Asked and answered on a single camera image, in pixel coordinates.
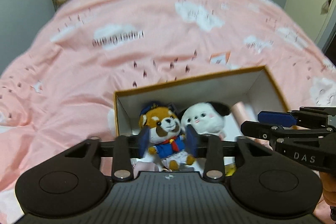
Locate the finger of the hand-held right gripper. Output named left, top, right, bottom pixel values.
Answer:
left=240, top=121, right=336, bottom=147
left=258, top=106, right=336, bottom=128

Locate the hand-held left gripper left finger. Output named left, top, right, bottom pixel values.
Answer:
left=64, top=130, right=151, bottom=182

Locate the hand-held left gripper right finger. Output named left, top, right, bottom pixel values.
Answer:
left=186, top=126, right=268, bottom=180

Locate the brown bear plush sailor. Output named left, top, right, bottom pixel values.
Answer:
left=138, top=101, right=196, bottom=170

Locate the orange cardboard box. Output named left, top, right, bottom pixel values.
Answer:
left=113, top=65, right=291, bottom=174

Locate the person's right hand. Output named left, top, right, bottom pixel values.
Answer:
left=320, top=172, right=336, bottom=206

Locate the pink roll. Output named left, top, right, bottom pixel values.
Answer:
left=231, top=101, right=259, bottom=140

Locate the white dog plush toy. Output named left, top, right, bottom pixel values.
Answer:
left=181, top=101, right=233, bottom=139

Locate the yellow item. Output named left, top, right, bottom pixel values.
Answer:
left=225, top=162, right=237, bottom=177

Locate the pink printed blanket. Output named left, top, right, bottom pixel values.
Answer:
left=0, top=0, right=336, bottom=224

